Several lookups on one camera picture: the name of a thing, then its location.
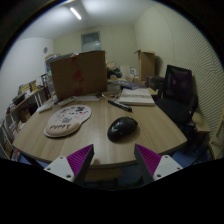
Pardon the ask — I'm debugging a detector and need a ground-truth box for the window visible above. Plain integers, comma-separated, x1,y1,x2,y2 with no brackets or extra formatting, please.
80,31,102,53

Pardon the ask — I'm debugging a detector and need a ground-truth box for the wooden shelf unit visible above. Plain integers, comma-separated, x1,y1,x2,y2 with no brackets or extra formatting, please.
0,79,51,161

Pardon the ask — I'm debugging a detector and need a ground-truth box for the blue book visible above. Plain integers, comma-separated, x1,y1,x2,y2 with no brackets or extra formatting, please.
119,80,148,90

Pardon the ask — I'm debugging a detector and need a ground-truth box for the black computer mouse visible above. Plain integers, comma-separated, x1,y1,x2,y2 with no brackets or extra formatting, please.
107,116,139,142

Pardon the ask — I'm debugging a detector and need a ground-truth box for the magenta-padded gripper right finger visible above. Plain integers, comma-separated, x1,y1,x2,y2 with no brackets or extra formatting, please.
133,143,184,186

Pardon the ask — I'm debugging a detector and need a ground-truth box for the white remote control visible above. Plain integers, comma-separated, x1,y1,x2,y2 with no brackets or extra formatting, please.
57,95,79,107

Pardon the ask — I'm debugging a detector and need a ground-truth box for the black office chair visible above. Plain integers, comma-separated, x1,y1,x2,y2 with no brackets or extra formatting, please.
155,64,198,128

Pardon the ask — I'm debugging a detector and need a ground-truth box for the light wooden chair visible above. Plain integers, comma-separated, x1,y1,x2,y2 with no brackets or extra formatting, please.
208,113,224,161

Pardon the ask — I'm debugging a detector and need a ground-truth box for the ceiling tube light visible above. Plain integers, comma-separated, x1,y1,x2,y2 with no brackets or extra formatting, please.
69,7,83,20

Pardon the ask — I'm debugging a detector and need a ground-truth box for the printed beige mouse pad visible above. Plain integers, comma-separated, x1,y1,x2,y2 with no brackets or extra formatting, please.
43,104,92,138

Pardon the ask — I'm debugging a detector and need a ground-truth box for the large brown cardboard box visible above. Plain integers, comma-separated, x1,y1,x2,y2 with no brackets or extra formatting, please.
49,50,108,101

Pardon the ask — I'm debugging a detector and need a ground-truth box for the white paper sheet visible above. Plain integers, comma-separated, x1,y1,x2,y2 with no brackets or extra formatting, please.
75,95,101,102

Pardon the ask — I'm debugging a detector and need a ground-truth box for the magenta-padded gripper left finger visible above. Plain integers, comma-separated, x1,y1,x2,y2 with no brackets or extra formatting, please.
43,143,95,186

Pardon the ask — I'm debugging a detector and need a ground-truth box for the tall open cardboard box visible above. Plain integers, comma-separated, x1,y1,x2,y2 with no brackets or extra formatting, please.
134,49,156,83

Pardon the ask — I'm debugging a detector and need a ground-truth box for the white open book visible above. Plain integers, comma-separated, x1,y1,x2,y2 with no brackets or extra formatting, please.
118,87,156,107

